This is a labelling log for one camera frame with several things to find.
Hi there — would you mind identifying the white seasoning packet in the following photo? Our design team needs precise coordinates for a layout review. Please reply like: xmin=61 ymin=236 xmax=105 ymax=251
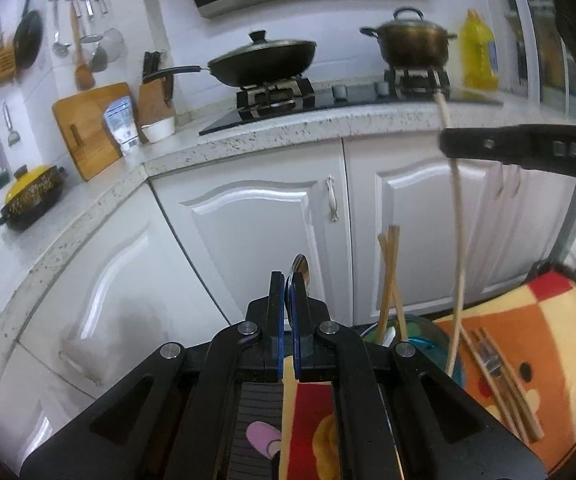
xmin=103 ymin=96 xmax=143 ymax=157

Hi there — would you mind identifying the white bowl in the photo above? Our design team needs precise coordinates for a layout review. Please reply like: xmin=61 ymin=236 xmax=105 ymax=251
xmin=140 ymin=116 xmax=176 ymax=143

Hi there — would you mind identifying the pale wooden chopstick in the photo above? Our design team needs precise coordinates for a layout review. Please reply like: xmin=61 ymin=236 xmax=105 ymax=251
xmin=435 ymin=92 xmax=469 ymax=377

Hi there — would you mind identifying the brown wooden chopstick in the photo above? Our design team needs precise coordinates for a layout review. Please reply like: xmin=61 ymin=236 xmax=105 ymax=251
xmin=377 ymin=232 xmax=409 ymax=343
xmin=375 ymin=225 xmax=401 ymax=346

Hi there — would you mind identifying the pile of wooden chopsticks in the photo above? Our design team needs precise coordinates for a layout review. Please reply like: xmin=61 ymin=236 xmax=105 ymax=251
xmin=460 ymin=327 xmax=545 ymax=443

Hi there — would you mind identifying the black frying pan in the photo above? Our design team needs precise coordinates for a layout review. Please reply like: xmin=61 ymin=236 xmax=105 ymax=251
xmin=13 ymin=0 xmax=44 ymax=71

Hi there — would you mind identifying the glass wok lid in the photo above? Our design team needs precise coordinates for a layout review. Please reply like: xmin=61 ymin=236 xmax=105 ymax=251
xmin=208 ymin=30 xmax=316 ymax=62

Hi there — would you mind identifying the metal ladle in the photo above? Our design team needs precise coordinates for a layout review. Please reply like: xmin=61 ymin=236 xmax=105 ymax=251
xmin=50 ymin=0 xmax=71 ymax=58

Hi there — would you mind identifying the white cabinet door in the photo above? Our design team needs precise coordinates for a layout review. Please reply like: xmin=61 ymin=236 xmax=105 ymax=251
xmin=343 ymin=132 xmax=508 ymax=322
xmin=37 ymin=185 xmax=250 ymax=397
xmin=0 ymin=344 xmax=120 ymax=462
xmin=149 ymin=139 xmax=355 ymax=327
xmin=504 ymin=160 xmax=576 ymax=288

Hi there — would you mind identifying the silver metal spoon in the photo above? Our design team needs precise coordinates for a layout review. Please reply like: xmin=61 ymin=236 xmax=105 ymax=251
xmin=290 ymin=253 xmax=314 ymax=301

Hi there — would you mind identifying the wooden cutting board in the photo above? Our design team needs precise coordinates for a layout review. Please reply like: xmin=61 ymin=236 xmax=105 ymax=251
xmin=52 ymin=82 xmax=141 ymax=182

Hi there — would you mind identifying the brass cooking pot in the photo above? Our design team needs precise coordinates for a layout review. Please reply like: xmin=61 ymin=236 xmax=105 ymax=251
xmin=359 ymin=20 xmax=458 ymax=68

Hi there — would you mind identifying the metal cabinet handle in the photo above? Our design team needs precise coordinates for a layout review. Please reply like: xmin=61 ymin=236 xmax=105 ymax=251
xmin=326 ymin=176 xmax=340 ymax=223

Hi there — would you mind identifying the yellow lidded casserole pot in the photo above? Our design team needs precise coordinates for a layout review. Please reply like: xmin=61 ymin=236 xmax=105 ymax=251
xmin=0 ymin=164 xmax=67 ymax=232

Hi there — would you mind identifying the white hanging cup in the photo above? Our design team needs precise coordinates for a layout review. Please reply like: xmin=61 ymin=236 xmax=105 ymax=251
xmin=100 ymin=27 xmax=128 ymax=64

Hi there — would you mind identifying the pink slipper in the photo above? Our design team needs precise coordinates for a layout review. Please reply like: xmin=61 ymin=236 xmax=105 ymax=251
xmin=246 ymin=421 xmax=283 ymax=460

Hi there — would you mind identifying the wooden spatula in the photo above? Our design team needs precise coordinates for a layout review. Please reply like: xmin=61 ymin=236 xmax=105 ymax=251
xmin=70 ymin=2 xmax=96 ymax=92

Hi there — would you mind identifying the brass pot lid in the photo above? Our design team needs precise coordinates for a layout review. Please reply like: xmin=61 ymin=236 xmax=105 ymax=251
xmin=375 ymin=7 xmax=444 ymax=32

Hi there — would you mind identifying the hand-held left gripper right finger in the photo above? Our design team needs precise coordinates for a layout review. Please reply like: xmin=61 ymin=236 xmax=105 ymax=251
xmin=287 ymin=272 xmax=550 ymax=480

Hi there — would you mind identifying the grey hanging cup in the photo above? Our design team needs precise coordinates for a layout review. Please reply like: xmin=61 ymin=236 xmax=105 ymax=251
xmin=90 ymin=42 xmax=109 ymax=74

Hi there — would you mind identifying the white utensil holder teal lid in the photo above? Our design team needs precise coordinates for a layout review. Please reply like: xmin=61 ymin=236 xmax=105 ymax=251
xmin=360 ymin=312 xmax=469 ymax=392

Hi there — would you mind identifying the black wok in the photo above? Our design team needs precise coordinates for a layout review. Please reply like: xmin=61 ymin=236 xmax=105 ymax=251
xmin=142 ymin=40 xmax=318 ymax=88

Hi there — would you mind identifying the orange patterned tablecloth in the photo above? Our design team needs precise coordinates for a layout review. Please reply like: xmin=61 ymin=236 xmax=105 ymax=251
xmin=283 ymin=272 xmax=576 ymax=480

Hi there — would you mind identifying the metal skimmer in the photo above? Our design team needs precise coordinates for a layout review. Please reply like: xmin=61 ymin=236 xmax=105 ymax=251
xmin=79 ymin=2 xmax=105 ymax=45

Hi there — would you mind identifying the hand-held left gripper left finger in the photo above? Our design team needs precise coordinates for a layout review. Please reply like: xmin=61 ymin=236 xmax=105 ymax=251
xmin=20 ymin=270 xmax=287 ymax=480

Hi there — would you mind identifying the black gas stove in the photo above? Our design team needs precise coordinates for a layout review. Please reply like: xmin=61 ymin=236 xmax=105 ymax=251
xmin=199 ymin=67 xmax=504 ymax=136

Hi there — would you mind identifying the yellow cooking oil bottle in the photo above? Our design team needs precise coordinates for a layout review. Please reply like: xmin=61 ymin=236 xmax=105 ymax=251
xmin=459 ymin=8 xmax=500 ymax=92

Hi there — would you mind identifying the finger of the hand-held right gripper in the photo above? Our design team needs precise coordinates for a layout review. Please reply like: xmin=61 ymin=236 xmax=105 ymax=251
xmin=439 ymin=125 xmax=576 ymax=184

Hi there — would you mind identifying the wooden knife block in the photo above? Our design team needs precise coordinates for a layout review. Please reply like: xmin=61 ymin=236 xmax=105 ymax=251
xmin=138 ymin=51 xmax=177 ymax=128

